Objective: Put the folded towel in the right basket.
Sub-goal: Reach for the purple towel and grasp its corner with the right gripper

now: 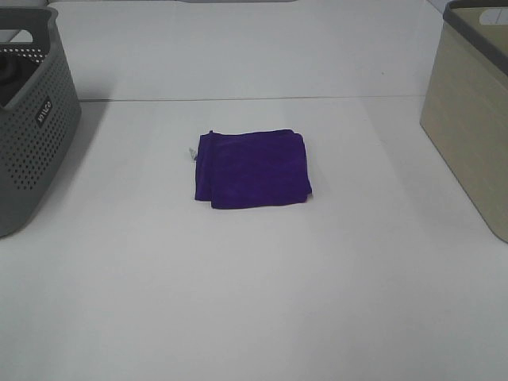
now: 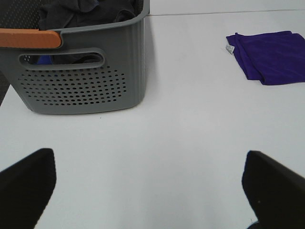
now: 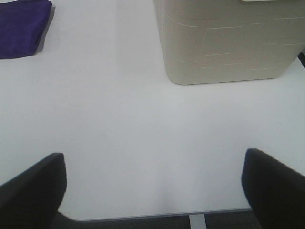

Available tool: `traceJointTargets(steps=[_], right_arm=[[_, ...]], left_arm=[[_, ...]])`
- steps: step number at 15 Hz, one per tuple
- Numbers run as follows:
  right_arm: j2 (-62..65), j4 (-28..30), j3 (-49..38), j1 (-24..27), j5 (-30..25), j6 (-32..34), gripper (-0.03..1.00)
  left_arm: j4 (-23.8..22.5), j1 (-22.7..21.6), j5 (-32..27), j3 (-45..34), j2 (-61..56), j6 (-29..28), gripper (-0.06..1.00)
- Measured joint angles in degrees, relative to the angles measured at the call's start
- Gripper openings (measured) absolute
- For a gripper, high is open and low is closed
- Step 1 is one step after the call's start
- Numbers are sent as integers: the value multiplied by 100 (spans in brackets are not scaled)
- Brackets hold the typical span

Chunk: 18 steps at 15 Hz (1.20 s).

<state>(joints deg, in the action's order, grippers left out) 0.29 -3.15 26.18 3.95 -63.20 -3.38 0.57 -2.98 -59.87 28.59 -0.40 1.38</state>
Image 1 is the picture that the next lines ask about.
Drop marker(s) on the purple towel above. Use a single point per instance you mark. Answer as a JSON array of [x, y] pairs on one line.
[[251, 170]]

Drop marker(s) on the beige plastic basket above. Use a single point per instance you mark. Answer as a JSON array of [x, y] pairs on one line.
[[465, 108]]

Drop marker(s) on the grey perforated plastic basket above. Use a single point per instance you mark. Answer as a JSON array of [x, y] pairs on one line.
[[40, 112]]

